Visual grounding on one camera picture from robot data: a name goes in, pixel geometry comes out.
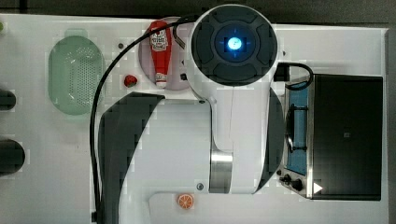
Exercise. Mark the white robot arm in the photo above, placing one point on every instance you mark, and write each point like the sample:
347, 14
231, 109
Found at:
214, 141

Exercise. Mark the grey round plate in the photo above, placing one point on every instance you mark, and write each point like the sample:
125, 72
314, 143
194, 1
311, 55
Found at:
177, 75

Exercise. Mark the small red strawberry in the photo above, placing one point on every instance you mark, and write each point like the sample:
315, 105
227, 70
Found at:
130, 81

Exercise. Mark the red ketchup bottle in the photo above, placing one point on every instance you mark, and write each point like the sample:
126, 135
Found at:
161, 50

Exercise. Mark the orange slice toy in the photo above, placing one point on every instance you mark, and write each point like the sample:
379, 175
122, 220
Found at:
185, 201

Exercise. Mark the green perforated colander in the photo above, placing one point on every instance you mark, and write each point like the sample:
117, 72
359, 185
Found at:
76, 66

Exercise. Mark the black toaster oven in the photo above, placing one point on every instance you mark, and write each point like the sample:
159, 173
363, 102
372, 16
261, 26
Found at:
334, 138

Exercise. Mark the black cylinder lower left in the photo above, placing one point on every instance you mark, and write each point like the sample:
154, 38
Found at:
12, 157

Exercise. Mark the black cylinder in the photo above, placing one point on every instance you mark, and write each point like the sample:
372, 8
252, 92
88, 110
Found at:
7, 100
12, 157

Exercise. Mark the black cylinder upper left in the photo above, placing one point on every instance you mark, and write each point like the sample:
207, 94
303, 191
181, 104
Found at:
7, 100

